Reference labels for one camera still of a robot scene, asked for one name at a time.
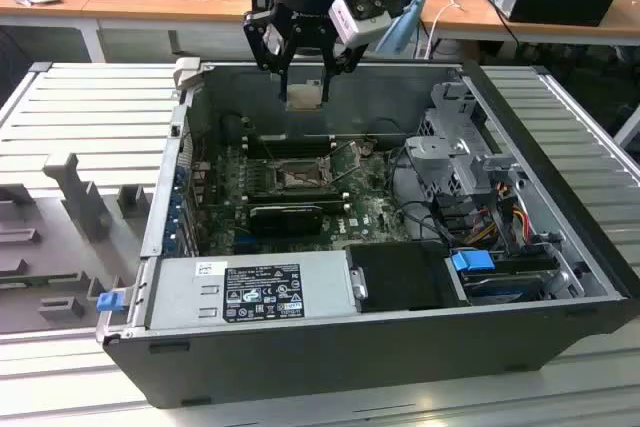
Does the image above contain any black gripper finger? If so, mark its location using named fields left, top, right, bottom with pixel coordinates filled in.
left=321, top=40, right=369, bottom=104
left=243, top=9, right=297, bottom=104

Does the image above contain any pale blue teach pendant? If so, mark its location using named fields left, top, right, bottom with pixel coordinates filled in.
left=375, top=0, right=427, bottom=56

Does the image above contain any grey metal drive cage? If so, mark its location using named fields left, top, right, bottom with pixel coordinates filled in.
left=404, top=80, right=531, bottom=198

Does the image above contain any white cable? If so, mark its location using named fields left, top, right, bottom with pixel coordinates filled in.
left=426, top=0, right=464, bottom=59

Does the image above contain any black plastic shroud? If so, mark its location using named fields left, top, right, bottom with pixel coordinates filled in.
left=344, top=241, right=471, bottom=314

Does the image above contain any blue case latch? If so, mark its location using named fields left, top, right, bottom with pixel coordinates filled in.
left=98, top=291, right=124, bottom=313

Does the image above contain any blue expansion slot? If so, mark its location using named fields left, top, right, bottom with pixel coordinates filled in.
left=234, top=232, right=281, bottom=254

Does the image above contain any black open PC case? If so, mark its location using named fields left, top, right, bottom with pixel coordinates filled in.
left=94, top=57, right=632, bottom=411

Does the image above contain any grey parts rack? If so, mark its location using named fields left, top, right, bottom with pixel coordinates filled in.
left=0, top=151, right=156, bottom=336

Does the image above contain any black graphics card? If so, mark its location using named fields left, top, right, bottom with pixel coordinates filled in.
left=248, top=204, right=324, bottom=237

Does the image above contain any silver square CPU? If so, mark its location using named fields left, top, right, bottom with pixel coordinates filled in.
left=287, top=79, right=324, bottom=111

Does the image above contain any CPU socket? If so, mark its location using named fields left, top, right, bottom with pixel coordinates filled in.
left=269, top=156, right=334, bottom=194

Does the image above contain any black RAM slot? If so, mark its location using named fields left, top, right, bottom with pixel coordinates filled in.
left=248, top=134, right=334, bottom=148
left=244, top=196, right=350, bottom=209
left=247, top=187, right=342, bottom=200

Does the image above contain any blue disk carrier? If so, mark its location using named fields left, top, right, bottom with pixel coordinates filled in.
left=449, top=248, right=497, bottom=279

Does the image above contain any yellow red wire bundle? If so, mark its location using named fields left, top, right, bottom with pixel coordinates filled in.
left=513, top=200, right=533, bottom=241

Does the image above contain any grey power supply unit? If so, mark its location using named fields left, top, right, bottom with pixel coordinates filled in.
left=147, top=250, right=359, bottom=331

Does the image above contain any grey case release handle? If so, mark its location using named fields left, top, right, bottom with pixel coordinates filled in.
left=173, top=57, right=203, bottom=94

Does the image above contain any metal CPU socket cover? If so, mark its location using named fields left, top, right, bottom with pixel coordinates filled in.
left=325, top=139, right=363, bottom=184

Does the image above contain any green motherboard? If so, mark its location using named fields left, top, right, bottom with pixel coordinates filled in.
left=197, top=136, right=416, bottom=256

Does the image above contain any hard disk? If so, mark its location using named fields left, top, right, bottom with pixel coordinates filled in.
left=462, top=271, right=547, bottom=306

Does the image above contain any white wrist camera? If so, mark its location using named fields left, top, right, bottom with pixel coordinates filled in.
left=327, top=0, right=392, bottom=47

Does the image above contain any white metal frame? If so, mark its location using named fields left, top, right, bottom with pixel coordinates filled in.
left=613, top=105, right=640, bottom=149

